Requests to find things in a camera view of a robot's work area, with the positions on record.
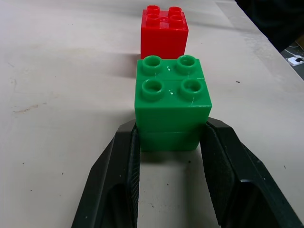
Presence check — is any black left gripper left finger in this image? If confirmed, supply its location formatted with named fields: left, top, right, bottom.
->
left=71, top=119, right=141, bottom=228

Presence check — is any green plastic building block cube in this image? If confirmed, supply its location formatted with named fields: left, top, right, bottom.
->
left=134, top=55, right=213, bottom=152

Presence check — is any white cable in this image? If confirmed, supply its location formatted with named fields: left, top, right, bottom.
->
left=284, top=48, right=301, bottom=58

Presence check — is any red plastic building block cube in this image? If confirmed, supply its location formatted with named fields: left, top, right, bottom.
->
left=140, top=4, right=190, bottom=60

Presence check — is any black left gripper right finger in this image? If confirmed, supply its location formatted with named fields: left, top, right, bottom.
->
left=200, top=118, right=304, bottom=228

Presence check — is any white power strip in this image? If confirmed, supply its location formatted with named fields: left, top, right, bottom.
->
left=287, top=56, right=304, bottom=67

